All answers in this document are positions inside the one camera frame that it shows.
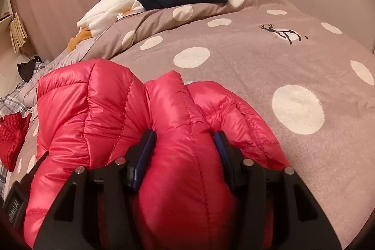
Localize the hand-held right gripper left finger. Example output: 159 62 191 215
34 129 156 250

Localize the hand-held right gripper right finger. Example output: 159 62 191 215
213 131 342 250

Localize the pink-red puffer jacket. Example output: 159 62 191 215
23 58 290 250

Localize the dark red quilted jacket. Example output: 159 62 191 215
0 112 32 172

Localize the dotted taupe duvet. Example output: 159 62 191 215
0 0 375 250

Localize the plaid cloth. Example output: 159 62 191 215
0 61 50 201

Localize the black cloth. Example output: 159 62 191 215
17 56 43 83

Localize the white and orange plush blanket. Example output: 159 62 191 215
67 0 166 51

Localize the stack of yellowish papers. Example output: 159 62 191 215
9 12 30 54

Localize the white shelf unit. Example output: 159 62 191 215
0 0 18 34

